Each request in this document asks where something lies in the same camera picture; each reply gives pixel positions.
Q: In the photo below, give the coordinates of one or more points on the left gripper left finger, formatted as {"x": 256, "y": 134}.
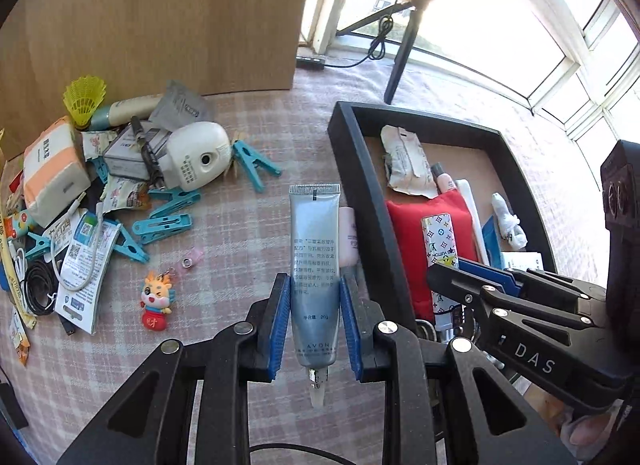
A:
{"x": 190, "y": 400}

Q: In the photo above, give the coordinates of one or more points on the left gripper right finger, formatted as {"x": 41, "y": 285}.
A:
{"x": 450, "y": 387}

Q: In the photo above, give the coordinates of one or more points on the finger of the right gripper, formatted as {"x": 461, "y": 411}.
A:
{"x": 458, "y": 285}
{"x": 505, "y": 274}

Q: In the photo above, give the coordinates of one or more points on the blue wet wipes packet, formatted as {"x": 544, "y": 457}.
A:
{"x": 492, "y": 240}

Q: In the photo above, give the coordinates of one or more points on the white plastic bag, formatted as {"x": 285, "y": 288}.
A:
{"x": 509, "y": 225}

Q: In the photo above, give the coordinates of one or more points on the red cloth pouch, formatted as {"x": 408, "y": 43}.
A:
{"x": 406, "y": 220}

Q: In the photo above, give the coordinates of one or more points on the pink lotion bottle grey cap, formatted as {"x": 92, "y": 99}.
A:
{"x": 443, "y": 180}

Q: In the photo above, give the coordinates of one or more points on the pink tube bottle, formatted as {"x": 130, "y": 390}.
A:
{"x": 347, "y": 238}

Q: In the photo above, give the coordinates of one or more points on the white paper packet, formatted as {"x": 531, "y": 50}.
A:
{"x": 406, "y": 167}

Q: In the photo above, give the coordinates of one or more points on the silver Avon cream tube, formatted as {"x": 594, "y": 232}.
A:
{"x": 315, "y": 277}

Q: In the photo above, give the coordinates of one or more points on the white round plug adapter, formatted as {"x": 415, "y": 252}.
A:
{"x": 194, "y": 155}

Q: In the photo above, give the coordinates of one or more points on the black tray with cardboard bottom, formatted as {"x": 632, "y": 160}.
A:
{"x": 350, "y": 125}

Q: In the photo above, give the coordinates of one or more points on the yellow sachet strip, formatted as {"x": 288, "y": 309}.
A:
{"x": 28, "y": 319}

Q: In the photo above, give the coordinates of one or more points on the QR code card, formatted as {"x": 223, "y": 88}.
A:
{"x": 83, "y": 270}

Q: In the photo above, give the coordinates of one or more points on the teal clothes peg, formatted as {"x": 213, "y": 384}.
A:
{"x": 174, "y": 200}
{"x": 155, "y": 229}
{"x": 251, "y": 161}

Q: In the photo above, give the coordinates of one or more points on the snack sachet white orange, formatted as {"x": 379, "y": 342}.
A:
{"x": 121, "y": 193}

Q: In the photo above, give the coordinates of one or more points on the black power strip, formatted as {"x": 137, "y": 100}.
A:
{"x": 310, "y": 63}

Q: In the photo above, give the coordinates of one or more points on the orange white tissue pack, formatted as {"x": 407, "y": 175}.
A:
{"x": 55, "y": 173}

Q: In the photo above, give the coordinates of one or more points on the white sunscreen bottle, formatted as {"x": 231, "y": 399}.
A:
{"x": 120, "y": 113}

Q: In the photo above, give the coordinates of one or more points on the grey foil sachet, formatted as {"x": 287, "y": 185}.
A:
{"x": 181, "y": 106}

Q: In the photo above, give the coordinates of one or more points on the yellow plastic shuttlecock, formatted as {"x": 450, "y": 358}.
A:
{"x": 82, "y": 98}

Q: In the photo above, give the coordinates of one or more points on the wooden board upright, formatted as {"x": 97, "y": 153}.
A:
{"x": 137, "y": 46}

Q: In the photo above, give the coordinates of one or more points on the dragon figurine keychain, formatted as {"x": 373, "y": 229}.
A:
{"x": 156, "y": 298}

